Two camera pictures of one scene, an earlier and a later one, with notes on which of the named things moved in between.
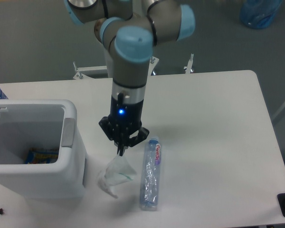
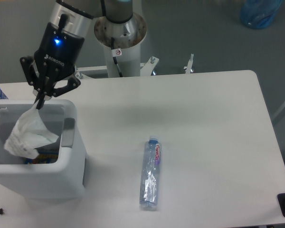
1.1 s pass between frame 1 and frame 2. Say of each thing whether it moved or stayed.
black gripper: moved
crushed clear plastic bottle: stayed
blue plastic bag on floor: stayed
